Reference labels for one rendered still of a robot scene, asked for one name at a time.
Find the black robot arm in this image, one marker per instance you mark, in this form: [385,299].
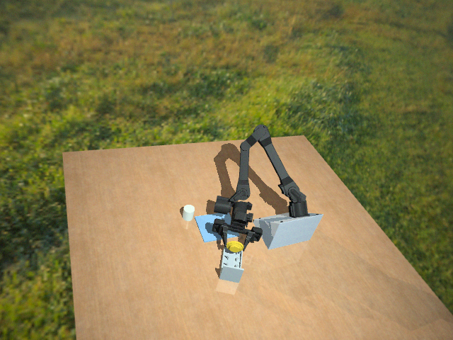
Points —
[297,205]

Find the yellow plate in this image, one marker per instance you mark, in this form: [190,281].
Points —
[234,246]

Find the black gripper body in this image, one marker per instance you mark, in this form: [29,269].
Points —
[237,227]

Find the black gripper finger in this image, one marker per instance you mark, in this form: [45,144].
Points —
[249,238]
[223,233]

